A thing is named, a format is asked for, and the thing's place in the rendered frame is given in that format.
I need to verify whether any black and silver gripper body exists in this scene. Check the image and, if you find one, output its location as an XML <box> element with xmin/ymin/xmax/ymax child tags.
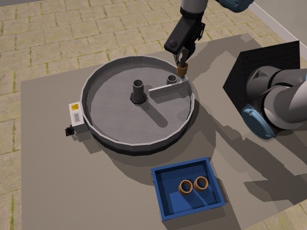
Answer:
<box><xmin>180</xmin><ymin>7</ymin><xmax>206</xmax><ymax>48</ymax></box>

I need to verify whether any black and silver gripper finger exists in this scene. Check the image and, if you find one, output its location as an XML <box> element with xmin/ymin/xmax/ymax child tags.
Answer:
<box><xmin>173</xmin><ymin>46</ymin><xmax>184</xmax><ymax>66</ymax></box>
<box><xmin>179</xmin><ymin>42</ymin><xmax>196</xmax><ymax>67</ymax></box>

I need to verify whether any bronze cylindrical sleeve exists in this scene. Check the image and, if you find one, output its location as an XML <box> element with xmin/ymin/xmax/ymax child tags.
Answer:
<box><xmin>176</xmin><ymin>62</ymin><xmax>188</xmax><ymax>76</ymax></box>
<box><xmin>193</xmin><ymin>177</ymin><xmax>208</xmax><ymax>192</ymax></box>
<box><xmin>178</xmin><ymin>180</ymin><xmax>193</xmax><ymax>195</ymax></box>

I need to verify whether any dark grey cylinder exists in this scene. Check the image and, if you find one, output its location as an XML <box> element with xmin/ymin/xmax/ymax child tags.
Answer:
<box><xmin>166</xmin><ymin>74</ymin><xmax>177</xmax><ymax>85</ymax></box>
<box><xmin>133</xmin><ymin>92</ymin><xmax>143</xmax><ymax>100</ymax></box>
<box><xmin>133</xmin><ymin>79</ymin><xmax>144</xmax><ymax>94</ymax></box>

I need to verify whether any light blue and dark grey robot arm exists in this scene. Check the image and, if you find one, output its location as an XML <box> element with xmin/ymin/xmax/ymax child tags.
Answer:
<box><xmin>164</xmin><ymin>0</ymin><xmax>307</xmax><ymax>140</ymax></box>

